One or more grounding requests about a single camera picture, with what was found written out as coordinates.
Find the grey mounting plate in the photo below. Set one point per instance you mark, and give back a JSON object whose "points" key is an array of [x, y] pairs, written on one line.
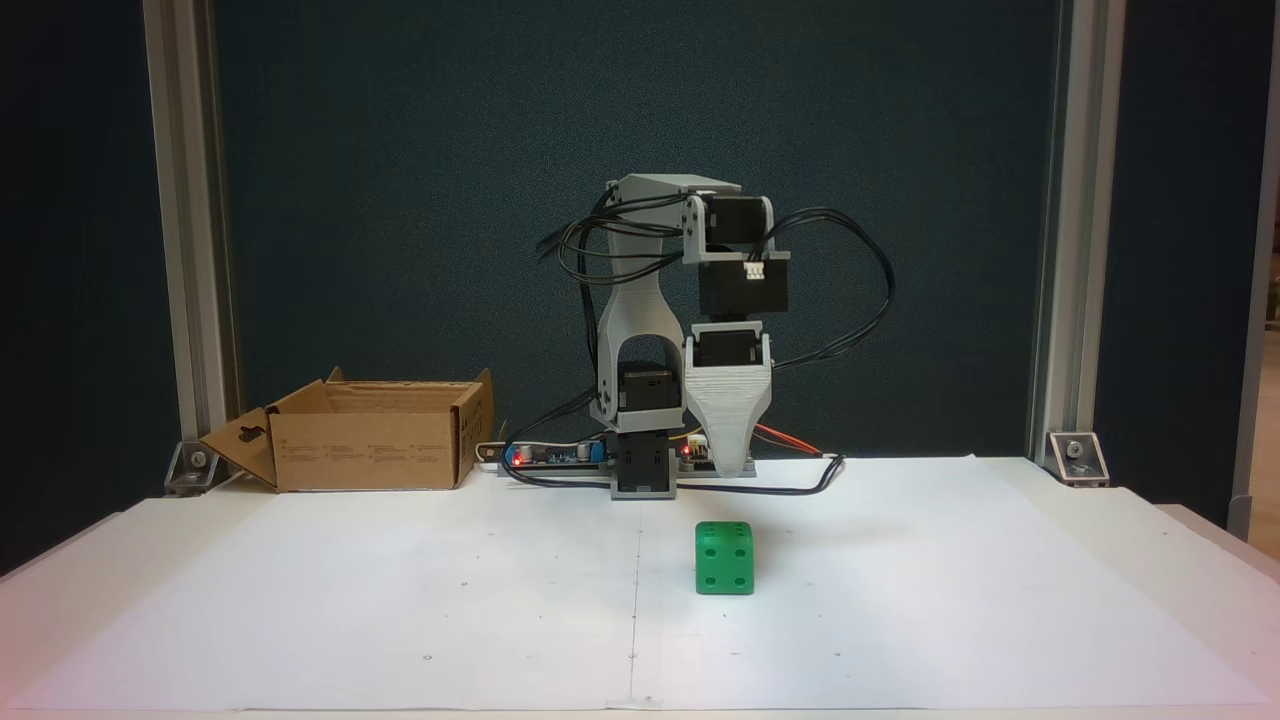
{"points": [[560, 471]]}

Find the grey aluminium frame post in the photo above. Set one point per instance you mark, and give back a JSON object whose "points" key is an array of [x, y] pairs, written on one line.
{"points": [[1075, 250], [190, 250]]}

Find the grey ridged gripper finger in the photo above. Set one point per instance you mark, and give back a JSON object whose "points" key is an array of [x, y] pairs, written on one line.
{"points": [[728, 410]]}

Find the grey metal corner bracket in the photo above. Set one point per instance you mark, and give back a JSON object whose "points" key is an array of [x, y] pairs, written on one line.
{"points": [[1078, 458], [192, 468]]}

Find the green die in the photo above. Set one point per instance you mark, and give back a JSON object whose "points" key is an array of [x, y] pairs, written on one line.
{"points": [[724, 565]]}

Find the blue circuit board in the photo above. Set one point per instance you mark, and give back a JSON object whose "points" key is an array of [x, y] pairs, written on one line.
{"points": [[560, 455]]}

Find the open cardboard box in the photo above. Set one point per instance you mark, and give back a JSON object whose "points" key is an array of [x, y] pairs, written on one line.
{"points": [[365, 450]]}

